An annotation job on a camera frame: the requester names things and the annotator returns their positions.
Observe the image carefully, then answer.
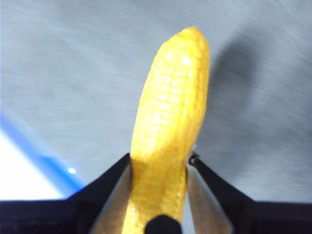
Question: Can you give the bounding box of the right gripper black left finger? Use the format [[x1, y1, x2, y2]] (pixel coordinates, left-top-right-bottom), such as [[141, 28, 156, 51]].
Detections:
[[0, 153, 134, 234]]

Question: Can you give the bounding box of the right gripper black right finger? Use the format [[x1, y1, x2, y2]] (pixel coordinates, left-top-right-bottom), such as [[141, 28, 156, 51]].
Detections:
[[185, 158, 312, 234]]

